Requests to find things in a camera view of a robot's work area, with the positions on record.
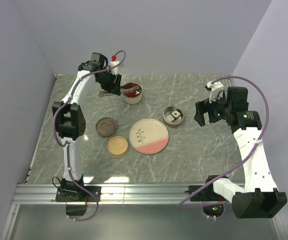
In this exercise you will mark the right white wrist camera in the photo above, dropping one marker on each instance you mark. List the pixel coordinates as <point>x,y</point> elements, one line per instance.
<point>216,91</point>

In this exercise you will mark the tan round lid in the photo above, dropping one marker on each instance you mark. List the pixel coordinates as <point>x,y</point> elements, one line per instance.
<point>117,146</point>

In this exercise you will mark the metal tongs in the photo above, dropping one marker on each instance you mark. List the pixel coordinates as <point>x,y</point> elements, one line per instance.
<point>104,93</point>

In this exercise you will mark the round metal tin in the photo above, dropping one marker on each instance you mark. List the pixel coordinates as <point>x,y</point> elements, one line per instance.
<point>132,101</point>
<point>177,122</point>

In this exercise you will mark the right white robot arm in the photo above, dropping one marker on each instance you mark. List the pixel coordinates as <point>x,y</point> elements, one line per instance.
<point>260,197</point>

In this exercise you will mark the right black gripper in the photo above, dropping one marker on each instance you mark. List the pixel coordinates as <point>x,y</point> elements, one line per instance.
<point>202,107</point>

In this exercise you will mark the back round metal tin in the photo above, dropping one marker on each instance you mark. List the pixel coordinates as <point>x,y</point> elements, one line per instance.
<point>132,101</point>

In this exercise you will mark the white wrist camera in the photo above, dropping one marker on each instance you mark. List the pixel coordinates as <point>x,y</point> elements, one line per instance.
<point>216,91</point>
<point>114,65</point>

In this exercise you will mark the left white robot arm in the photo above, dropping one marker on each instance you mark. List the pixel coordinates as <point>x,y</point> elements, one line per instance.
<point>69,123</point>

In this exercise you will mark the aluminium rail frame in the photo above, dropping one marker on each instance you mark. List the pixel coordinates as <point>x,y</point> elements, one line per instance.
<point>128,212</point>

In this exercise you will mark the red sausage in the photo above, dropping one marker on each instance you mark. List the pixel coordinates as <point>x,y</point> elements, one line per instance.
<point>133,94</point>

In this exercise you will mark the sushi roll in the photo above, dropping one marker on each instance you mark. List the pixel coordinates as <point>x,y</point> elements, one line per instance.
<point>176,114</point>
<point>170,118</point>

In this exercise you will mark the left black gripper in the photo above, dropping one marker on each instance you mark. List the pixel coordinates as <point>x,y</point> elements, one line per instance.
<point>113,87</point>

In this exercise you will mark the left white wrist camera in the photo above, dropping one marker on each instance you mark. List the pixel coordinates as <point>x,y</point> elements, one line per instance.
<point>114,65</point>

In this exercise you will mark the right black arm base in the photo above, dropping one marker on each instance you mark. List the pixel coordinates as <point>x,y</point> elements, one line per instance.
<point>208,195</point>

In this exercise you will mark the pink white round plate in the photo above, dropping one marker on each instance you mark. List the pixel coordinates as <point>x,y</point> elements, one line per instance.
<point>148,136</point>

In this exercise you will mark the dark brown round lid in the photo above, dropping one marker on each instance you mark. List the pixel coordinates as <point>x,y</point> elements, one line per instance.
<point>106,127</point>

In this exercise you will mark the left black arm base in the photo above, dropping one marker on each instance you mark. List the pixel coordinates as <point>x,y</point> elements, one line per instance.
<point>77,200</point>

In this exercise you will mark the right round metal tin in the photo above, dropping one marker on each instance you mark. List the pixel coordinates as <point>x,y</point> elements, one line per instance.
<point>177,122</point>

